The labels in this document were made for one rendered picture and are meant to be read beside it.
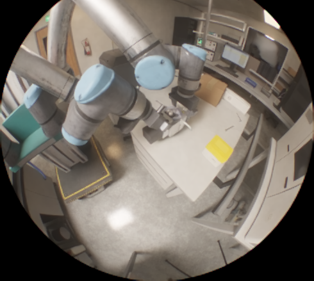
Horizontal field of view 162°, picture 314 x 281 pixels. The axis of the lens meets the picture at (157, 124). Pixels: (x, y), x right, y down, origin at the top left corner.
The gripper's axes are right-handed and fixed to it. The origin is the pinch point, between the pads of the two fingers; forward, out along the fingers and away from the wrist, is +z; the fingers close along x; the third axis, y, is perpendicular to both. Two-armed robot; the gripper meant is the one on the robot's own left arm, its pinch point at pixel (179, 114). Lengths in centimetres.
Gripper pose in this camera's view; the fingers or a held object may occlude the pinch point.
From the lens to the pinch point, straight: 57.8
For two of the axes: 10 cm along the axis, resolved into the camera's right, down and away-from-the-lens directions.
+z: -0.5, 6.4, 7.7
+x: 6.3, 6.1, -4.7
